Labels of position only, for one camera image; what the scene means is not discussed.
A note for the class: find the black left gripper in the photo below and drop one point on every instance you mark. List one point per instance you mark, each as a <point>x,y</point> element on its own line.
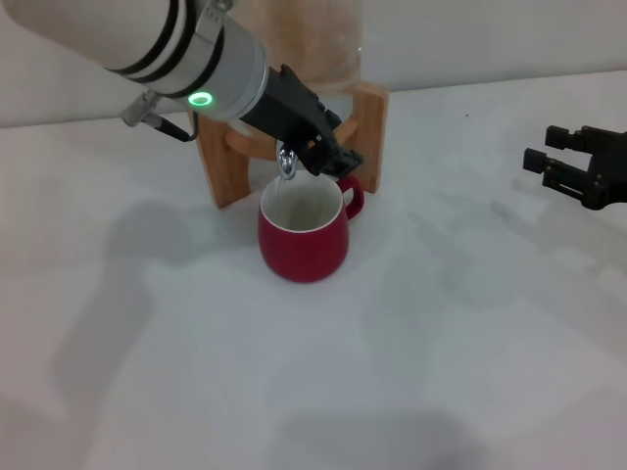
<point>289,112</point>

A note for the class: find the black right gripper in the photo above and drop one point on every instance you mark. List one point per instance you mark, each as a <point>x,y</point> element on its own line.
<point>612,169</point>

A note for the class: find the chrome faucet tap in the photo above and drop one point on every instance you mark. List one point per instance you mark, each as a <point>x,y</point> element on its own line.
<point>287,164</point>

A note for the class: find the red ceramic cup white inside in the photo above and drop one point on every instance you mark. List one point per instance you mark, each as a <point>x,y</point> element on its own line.
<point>303,245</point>

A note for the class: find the wooden dispenser stand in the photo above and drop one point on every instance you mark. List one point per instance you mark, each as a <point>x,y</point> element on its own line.
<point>220,166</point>

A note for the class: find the glass water dispenser jar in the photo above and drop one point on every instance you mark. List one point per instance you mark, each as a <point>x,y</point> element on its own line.
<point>338,44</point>

